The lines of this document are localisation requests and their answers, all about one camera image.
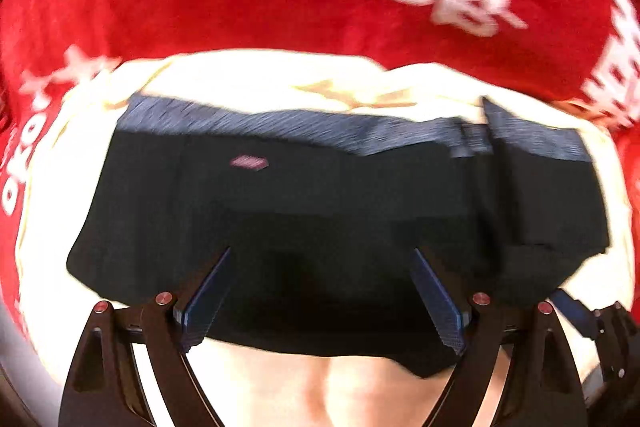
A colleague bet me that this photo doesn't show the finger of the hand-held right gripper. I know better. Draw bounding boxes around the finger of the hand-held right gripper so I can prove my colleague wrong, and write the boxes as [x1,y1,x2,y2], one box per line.
[550,288,601,343]

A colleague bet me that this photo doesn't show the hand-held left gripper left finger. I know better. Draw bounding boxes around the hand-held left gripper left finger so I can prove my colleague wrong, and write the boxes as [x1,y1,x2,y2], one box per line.
[59,247,236,427]

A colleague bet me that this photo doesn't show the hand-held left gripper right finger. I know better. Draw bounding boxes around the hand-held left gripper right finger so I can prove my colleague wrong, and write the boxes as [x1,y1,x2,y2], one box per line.
[410,247,588,427]

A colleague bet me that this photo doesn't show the black pants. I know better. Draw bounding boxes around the black pants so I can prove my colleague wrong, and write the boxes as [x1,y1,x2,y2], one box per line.
[65,127,612,379]

